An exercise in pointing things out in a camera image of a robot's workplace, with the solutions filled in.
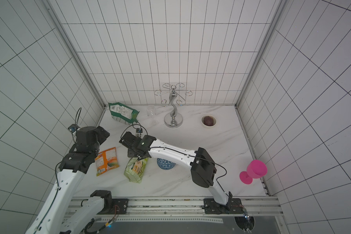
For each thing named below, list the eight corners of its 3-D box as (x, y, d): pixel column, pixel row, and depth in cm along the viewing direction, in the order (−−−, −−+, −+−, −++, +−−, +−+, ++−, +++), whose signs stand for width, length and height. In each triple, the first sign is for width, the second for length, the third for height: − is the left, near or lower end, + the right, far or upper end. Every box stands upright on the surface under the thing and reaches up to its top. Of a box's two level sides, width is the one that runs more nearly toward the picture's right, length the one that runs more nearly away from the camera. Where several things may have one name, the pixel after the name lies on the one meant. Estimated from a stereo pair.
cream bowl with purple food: (201, 130, 105) (202, 125, 101) (200, 118, 112) (201, 114, 108) (216, 130, 105) (217, 125, 101) (213, 119, 112) (215, 114, 108)
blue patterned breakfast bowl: (155, 167, 87) (154, 165, 85) (157, 159, 90) (157, 157, 88) (173, 172, 86) (173, 170, 83) (175, 164, 89) (175, 162, 86)
